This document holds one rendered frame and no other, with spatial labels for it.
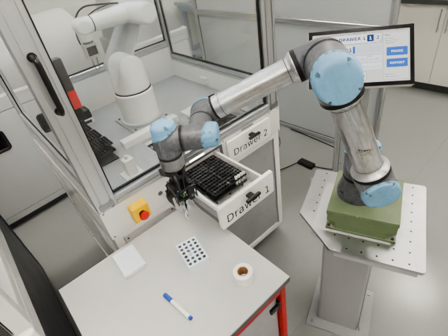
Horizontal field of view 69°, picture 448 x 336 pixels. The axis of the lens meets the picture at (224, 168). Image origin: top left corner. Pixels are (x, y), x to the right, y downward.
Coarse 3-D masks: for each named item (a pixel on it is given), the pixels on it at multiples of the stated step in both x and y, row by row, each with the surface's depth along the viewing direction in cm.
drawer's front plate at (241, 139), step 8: (264, 120) 163; (248, 128) 159; (256, 128) 161; (264, 128) 165; (240, 136) 155; (248, 136) 159; (232, 144) 154; (240, 144) 158; (248, 144) 162; (256, 144) 166; (232, 152) 156; (240, 152) 160
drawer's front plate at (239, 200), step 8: (264, 176) 129; (272, 176) 132; (256, 184) 127; (264, 184) 131; (272, 184) 135; (240, 192) 124; (248, 192) 125; (256, 192) 129; (264, 192) 133; (232, 200) 121; (240, 200) 124; (224, 208) 119; (232, 208) 122; (248, 208) 130; (224, 216) 121; (232, 216) 124; (240, 216) 128; (224, 224) 123
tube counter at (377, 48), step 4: (376, 44) 168; (380, 44) 168; (348, 48) 171; (352, 48) 171; (356, 48) 170; (360, 48) 170; (364, 48) 170; (368, 48) 169; (372, 48) 169; (376, 48) 168; (380, 48) 168; (352, 52) 171; (356, 52) 170; (360, 52) 170; (364, 52) 169; (368, 52) 169; (372, 52) 169; (376, 52) 168; (380, 52) 168
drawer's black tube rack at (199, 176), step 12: (192, 168) 145; (204, 168) 143; (216, 168) 142; (228, 168) 141; (192, 180) 138; (204, 180) 137; (216, 180) 136; (228, 180) 135; (204, 192) 135; (228, 192) 133
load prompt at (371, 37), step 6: (336, 36) 173; (342, 36) 172; (348, 36) 171; (354, 36) 171; (360, 36) 170; (366, 36) 169; (372, 36) 169; (378, 36) 168; (342, 42) 172; (348, 42) 171; (354, 42) 171; (360, 42) 170; (366, 42) 169; (372, 42) 169
